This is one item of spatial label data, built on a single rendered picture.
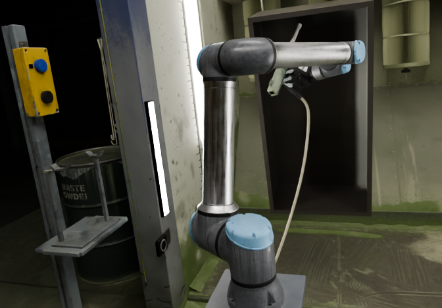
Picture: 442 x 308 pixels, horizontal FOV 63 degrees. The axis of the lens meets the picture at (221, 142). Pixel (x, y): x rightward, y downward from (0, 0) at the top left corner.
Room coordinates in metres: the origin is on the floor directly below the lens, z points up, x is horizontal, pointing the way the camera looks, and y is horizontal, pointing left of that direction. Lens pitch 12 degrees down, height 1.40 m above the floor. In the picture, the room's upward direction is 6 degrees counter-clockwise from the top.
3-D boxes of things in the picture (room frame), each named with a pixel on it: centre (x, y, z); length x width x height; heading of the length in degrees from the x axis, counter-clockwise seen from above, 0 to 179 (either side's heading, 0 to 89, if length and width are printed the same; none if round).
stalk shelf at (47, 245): (1.40, 0.61, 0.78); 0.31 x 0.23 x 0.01; 161
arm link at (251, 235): (1.07, -0.05, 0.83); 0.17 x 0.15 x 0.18; 37
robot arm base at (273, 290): (1.06, -0.06, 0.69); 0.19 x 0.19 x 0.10
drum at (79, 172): (2.56, 0.91, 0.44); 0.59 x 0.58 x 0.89; 52
